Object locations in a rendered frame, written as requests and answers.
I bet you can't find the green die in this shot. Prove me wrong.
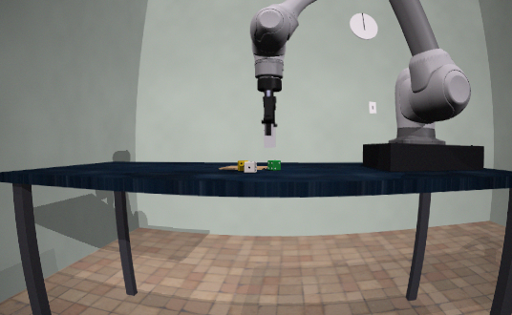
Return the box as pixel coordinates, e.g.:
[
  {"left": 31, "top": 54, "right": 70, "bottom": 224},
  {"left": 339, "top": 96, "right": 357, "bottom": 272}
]
[{"left": 267, "top": 160, "right": 281, "bottom": 171}]

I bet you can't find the yellow die with black pips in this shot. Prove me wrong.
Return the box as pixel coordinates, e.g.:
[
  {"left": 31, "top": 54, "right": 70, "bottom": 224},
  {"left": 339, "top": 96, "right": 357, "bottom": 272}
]
[{"left": 238, "top": 160, "right": 248, "bottom": 172}]

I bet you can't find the white die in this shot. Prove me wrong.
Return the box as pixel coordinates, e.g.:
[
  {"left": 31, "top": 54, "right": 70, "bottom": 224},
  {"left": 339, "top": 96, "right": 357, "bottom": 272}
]
[{"left": 245, "top": 161, "right": 257, "bottom": 173}]

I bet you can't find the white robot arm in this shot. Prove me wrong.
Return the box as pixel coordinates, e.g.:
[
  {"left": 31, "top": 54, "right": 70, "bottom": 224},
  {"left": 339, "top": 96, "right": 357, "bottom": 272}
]
[{"left": 250, "top": 0, "right": 471, "bottom": 144}]

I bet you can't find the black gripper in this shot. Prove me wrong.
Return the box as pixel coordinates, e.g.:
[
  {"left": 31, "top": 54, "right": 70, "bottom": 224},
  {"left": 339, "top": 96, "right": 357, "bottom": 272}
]
[{"left": 257, "top": 77, "right": 282, "bottom": 148}]

